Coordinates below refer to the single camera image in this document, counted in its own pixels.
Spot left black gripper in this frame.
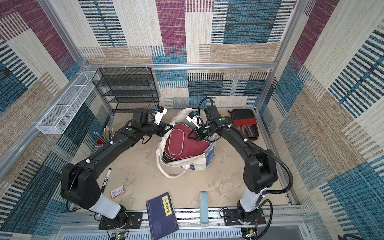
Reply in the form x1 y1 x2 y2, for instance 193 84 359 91
142 121 175 139

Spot maroon paddle cover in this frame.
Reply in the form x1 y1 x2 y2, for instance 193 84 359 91
162 124 211 163

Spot black red mesh case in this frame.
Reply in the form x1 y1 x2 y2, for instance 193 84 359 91
229 109 259 141

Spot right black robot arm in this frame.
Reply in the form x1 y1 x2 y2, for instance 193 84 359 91
186 106 278 222

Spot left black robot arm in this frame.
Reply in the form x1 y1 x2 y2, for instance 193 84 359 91
60 106 172 226

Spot red pencil cup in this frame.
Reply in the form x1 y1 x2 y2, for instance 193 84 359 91
94 126 114 148

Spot light blue eraser block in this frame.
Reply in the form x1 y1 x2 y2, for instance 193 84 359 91
200 192 209 226

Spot black marker pen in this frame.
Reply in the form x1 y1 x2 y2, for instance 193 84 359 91
101 168 112 194

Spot small red white card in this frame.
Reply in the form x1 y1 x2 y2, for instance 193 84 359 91
111 185 126 198

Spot dark blue book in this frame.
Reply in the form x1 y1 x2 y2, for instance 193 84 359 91
146 192 179 240

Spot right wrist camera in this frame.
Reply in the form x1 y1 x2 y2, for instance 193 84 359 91
187 111 204 129

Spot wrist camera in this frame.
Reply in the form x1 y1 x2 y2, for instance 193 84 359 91
154 105 168 125
187 111 204 129

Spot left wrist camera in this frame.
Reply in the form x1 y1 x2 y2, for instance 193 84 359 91
154 105 168 125

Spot black wire mesh shelf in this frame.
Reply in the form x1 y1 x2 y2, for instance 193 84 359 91
92 67 160 114

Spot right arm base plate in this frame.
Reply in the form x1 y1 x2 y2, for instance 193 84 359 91
220 208 266 226

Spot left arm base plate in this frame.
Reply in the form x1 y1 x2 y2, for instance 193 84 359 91
99 212 143 231

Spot black corrugated cable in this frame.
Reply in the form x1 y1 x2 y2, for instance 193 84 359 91
197 97 294 240

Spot white wire mesh basket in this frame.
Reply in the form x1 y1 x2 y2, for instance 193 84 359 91
37 72 96 135

